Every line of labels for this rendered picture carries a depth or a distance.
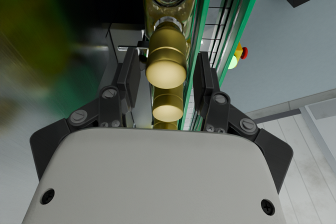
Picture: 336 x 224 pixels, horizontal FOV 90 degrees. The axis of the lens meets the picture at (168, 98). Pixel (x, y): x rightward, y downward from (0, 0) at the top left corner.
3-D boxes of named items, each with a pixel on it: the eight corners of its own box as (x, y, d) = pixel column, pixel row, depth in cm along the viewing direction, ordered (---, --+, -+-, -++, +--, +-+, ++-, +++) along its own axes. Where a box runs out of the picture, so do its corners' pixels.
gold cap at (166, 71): (148, 25, 15) (142, 57, 12) (188, 27, 15) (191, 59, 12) (150, 57, 18) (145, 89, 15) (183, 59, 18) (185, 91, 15)
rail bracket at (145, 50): (123, 20, 40) (109, 56, 31) (152, 21, 40) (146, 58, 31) (126, 36, 43) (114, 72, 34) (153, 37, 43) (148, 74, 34)
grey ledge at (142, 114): (117, 10, 47) (106, 32, 40) (148, 11, 47) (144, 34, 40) (145, 145, 122) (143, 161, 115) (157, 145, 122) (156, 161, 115)
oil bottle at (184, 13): (155, -54, 29) (138, 0, 16) (188, -52, 29) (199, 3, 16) (156, -16, 33) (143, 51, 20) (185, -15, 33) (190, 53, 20)
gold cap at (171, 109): (153, 73, 19) (150, 104, 17) (184, 74, 19) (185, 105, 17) (155, 93, 22) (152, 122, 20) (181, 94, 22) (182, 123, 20)
